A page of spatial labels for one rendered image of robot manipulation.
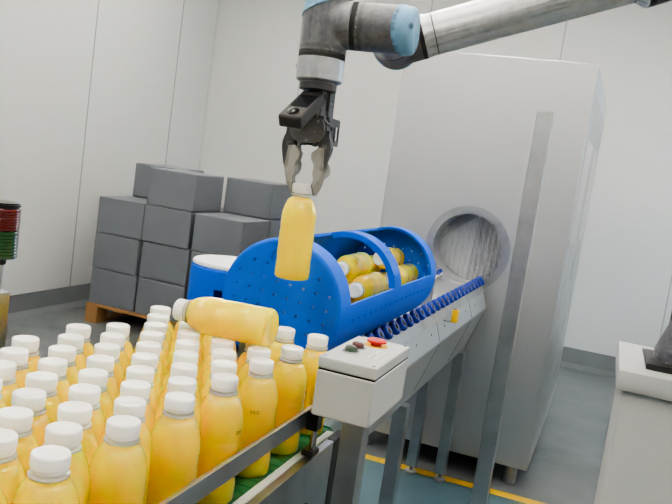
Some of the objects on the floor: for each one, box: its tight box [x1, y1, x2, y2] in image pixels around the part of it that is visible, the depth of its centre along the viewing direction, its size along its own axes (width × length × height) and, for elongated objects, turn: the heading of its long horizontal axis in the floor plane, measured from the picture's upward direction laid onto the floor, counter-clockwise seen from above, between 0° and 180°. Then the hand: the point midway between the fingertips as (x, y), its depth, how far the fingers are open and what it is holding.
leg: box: [405, 379, 431, 474], centre depth 361 cm, size 6×6×63 cm
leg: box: [378, 403, 410, 504], centre depth 265 cm, size 6×6×63 cm
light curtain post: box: [470, 110, 555, 504], centre depth 291 cm, size 6×6×170 cm
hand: (302, 187), depth 146 cm, fingers closed on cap, 4 cm apart
